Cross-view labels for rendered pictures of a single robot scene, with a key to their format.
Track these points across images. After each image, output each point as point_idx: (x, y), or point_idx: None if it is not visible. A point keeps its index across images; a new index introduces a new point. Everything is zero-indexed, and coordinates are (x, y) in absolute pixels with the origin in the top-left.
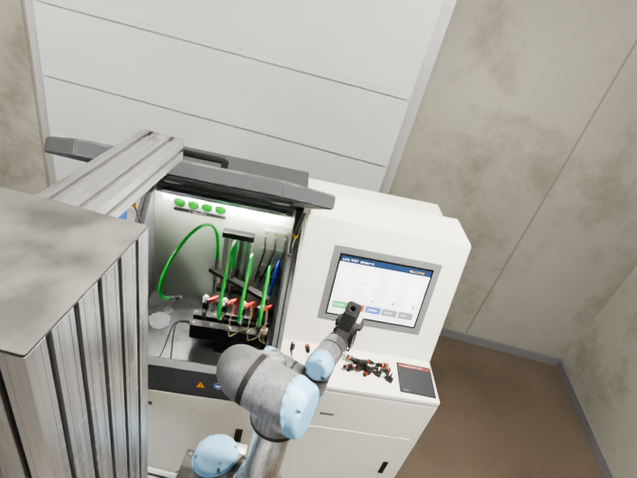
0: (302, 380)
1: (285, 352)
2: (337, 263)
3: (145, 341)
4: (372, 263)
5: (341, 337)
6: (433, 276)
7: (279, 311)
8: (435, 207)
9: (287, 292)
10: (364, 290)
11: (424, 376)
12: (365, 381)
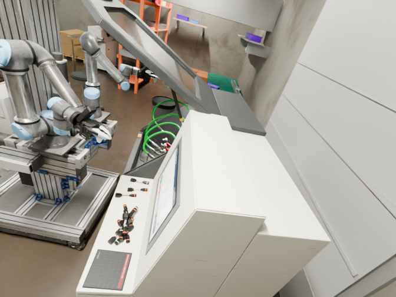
0: (3, 42)
1: (141, 180)
2: (175, 149)
3: (25, 9)
4: (176, 161)
5: (75, 113)
6: (172, 210)
7: (155, 157)
8: (319, 234)
9: (165, 154)
10: (165, 180)
11: (112, 279)
12: (112, 222)
